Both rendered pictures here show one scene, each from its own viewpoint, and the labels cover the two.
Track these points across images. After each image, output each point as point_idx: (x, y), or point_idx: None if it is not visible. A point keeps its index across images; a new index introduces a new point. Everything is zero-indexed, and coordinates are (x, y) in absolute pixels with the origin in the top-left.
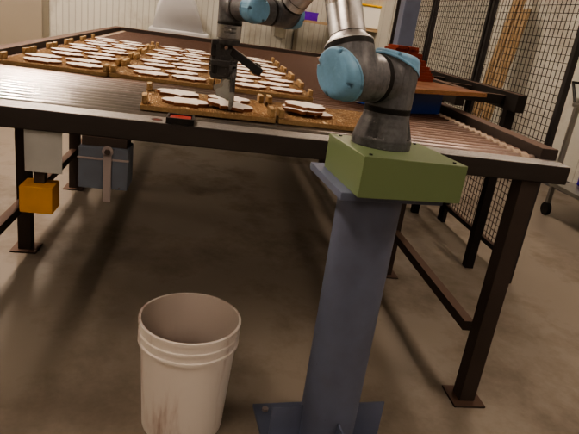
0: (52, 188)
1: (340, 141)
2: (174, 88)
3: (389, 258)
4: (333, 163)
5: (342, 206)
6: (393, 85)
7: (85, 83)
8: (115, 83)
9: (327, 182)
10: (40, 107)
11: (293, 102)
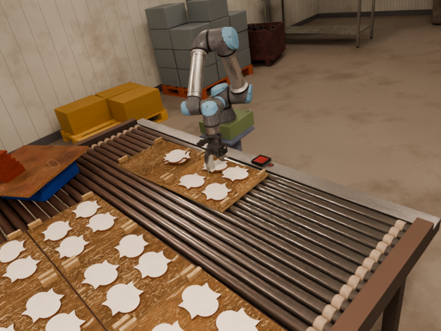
0: None
1: (237, 121)
2: (170, 234)
3: None
4: (236, 132)
5: (239, 141)
6: None
7: (247, 244)
8: (221, 242)
9: (245, 133)
10: (323, 182)
11: (176, 158)
